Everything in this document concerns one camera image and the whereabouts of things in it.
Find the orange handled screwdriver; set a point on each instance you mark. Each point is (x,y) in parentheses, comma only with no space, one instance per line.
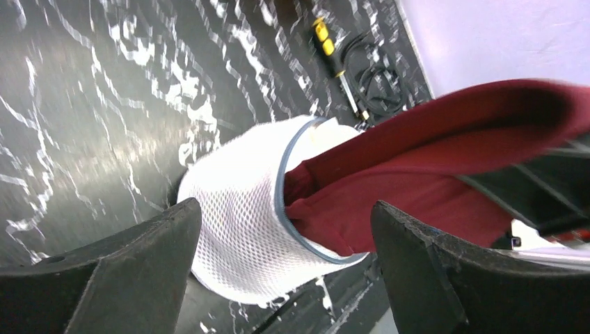
(326,46)

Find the maroon bra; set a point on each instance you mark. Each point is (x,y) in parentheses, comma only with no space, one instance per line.
(413,162)

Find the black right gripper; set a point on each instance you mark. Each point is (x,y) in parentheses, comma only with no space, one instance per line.
(438,283)

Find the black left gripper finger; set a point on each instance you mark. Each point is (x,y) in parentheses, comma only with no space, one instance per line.
(131,282)

